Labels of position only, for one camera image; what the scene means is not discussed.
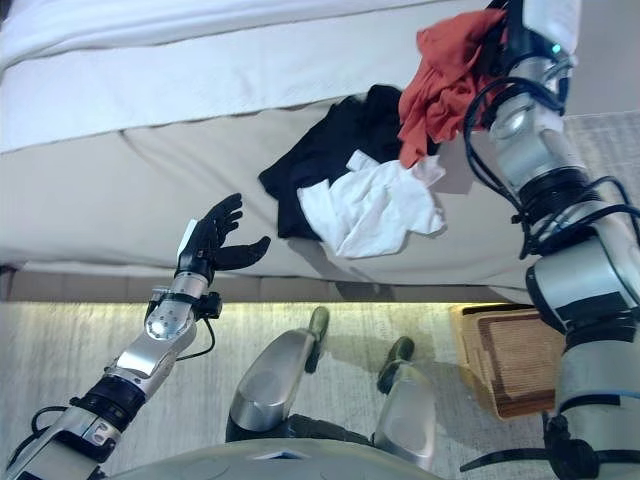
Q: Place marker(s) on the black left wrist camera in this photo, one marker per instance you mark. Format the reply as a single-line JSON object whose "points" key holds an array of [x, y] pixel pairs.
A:
{"points": [[213, 305]]}

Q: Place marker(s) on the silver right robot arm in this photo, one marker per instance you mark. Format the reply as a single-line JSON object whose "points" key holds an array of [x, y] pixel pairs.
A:
{"points": [[575, 280]]}

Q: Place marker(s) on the black garment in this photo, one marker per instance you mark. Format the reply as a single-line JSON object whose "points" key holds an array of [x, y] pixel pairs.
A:
{"points": [[330, 150]]}

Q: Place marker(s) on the beige upholstered bed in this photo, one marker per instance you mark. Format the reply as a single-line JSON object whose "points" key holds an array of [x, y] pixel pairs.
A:
{"points": [[150, 200]]}

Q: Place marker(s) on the white duvet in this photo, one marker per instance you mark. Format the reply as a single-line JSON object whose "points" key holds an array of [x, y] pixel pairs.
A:
{"points": [[150, 60]]}

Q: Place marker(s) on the white garment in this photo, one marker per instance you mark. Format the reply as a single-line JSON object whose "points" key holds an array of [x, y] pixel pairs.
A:
{"points": [[380, 210]]}

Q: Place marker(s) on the silver right robot leg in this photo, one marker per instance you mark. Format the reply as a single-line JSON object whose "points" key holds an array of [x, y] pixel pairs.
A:
{"points": [[405, 415]]}

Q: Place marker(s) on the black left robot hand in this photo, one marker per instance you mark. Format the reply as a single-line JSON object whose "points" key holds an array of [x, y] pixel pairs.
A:
{"points": [[205, 245]]}

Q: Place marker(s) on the brown wicker basket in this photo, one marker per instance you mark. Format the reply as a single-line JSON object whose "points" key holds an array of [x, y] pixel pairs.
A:
{"points": [[515, 360]]}

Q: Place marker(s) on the silver left robot leg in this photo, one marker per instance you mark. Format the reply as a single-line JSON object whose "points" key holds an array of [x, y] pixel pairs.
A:
{"points": [[272, 385]]}

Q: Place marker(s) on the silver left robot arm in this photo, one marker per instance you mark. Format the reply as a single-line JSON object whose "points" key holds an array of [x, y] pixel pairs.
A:
{"points": [[150, 345]]}

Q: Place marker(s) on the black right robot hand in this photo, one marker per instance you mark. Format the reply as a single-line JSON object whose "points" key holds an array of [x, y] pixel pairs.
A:
{"points": [[545, 25]]}

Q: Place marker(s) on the silver robot leg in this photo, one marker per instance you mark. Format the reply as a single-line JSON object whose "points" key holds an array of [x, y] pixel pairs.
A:
{"points": [[272, 385], [405, 415]]}

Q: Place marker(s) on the red garment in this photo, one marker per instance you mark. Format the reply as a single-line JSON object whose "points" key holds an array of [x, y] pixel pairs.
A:
{"points": [[440, 95]]}

